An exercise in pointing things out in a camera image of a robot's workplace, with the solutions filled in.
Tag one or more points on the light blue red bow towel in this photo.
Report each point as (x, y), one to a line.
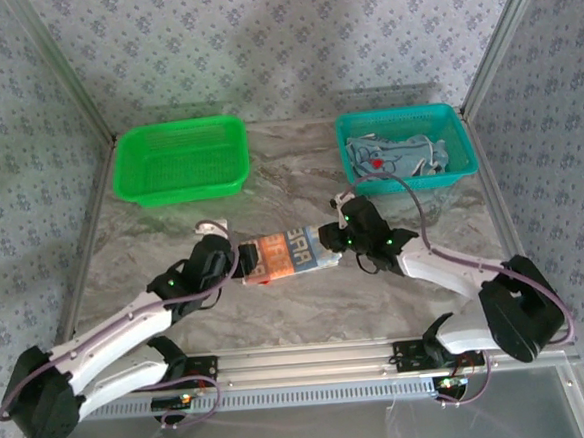
(378, 155)

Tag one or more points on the orange blue lettered towel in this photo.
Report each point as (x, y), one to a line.
(284, 254)

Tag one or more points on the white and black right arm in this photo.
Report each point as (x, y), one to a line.
(416, 268)

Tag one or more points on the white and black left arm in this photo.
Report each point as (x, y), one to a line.
(127, 376)

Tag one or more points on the green plastic basket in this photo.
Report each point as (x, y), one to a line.
(183, 161)

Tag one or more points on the teal plastic basket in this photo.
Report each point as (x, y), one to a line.
(400, 121)

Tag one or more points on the aluminium table side bar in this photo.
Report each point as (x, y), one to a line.
(90, 233)
(495, 190)

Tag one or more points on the small circuit board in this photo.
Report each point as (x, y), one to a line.
(172, 402)
(451, 382)

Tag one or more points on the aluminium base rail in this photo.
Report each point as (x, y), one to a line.
(307, 363)

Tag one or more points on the grey metal base plate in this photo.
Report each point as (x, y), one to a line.
(312, 433)

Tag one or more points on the aluminium frame post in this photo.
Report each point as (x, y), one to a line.
(504, 33)

